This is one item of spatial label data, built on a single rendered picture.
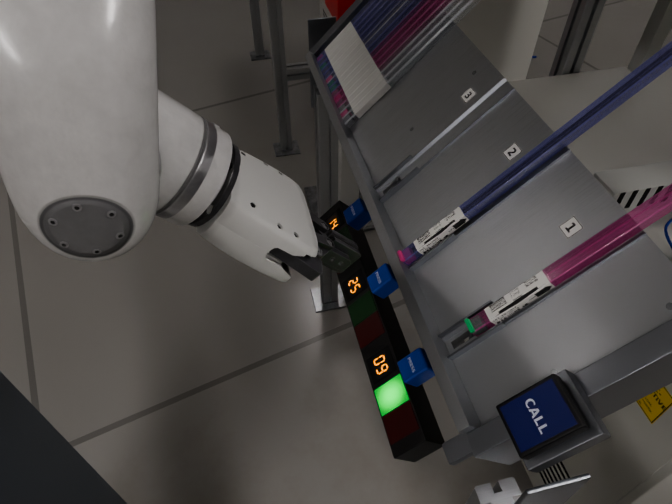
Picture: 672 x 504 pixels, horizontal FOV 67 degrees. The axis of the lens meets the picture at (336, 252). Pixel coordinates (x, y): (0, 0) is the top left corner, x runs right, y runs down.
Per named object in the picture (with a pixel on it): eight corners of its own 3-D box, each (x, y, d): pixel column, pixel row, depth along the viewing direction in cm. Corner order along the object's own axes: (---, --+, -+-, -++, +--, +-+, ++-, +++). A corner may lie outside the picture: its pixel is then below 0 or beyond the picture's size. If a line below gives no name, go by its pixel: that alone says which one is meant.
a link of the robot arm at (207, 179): (144, 163, 44) (175, 179, 46) (142, 234, 38) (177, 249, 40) (202, 93, 41) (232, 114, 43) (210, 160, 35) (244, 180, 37)
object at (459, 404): (499, 444, 46) (457, 432, 42) (333, 81, 90) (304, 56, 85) (510, 438, 46) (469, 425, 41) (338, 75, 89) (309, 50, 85)
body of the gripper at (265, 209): (169, 168, 46) (265, 219, 53) (171, 250, 39) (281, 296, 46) (220, 109, 43) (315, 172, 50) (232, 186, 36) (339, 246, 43)
